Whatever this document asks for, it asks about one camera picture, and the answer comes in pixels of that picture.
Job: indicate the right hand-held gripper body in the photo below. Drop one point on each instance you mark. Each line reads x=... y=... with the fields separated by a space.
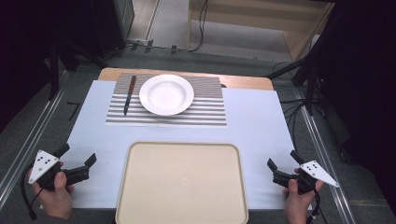
x=317 y=171

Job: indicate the black metal stand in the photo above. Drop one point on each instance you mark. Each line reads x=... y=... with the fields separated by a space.
x=54 y=68
x=311 y=84

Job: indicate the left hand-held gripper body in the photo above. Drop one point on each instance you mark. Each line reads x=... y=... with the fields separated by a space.
x=42 y=165

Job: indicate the grey striped placemat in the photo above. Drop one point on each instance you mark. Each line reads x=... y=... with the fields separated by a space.
x=207 y=109

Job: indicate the beige plastic tray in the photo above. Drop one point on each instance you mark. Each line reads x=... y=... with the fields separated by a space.
x=182 y=186

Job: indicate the person's left hand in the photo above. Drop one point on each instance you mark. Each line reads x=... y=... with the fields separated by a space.
x=57 y=200

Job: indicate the light wooden shelf unit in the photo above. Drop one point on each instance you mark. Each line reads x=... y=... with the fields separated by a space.
x=249 y=18

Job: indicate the person's right hand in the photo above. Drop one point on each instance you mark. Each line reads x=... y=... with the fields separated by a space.
x=297 y=205

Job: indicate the metal floor rail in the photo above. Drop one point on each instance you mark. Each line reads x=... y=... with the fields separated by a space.
x=34 y=130
x=323 y=149

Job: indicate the dark cabinet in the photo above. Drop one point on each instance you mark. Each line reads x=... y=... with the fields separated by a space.
x=118 y=18

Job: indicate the white round plate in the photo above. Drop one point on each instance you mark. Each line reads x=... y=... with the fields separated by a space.
x=166 y=95

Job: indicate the white table sheet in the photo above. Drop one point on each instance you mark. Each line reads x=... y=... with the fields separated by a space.
x=258 y=124

